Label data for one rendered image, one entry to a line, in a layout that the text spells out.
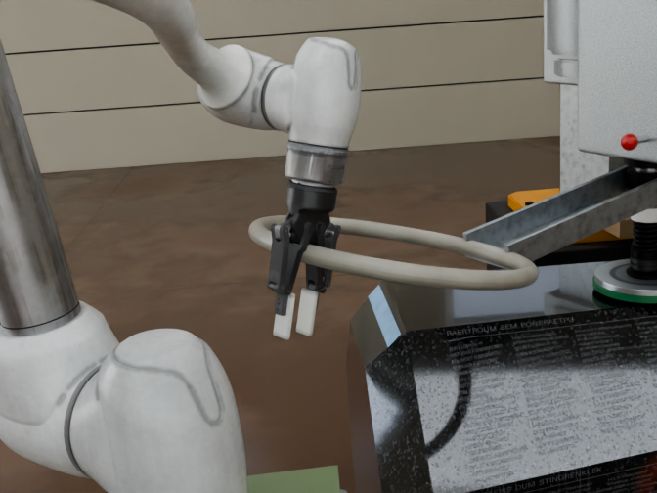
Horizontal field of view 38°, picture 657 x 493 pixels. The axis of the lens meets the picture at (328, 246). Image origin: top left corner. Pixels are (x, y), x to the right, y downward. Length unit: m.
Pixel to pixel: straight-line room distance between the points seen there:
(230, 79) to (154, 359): 0.50
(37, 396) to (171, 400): 0.21
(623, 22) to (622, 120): 0.19
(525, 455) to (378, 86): 6.35
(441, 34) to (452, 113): 0.66
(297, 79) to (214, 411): 0.51
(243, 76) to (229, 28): 6.54
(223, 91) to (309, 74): 0.14
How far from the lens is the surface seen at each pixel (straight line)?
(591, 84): 2.01
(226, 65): 1.44
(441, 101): 8.11
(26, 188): 1.20
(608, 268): 2.16
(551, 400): 1.92
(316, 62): 1.38
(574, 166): 2.94
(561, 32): 2.81
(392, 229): 1.84
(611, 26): 1.96
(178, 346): 1.13
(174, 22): 1.20
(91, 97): 8.19
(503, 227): 1.86
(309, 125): 1.38
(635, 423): 1.95
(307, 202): 1.40
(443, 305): 2.04
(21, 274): 1.22
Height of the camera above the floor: 1.53
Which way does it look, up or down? 17 degrees down
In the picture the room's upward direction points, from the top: 4 degrees counter-clockwise
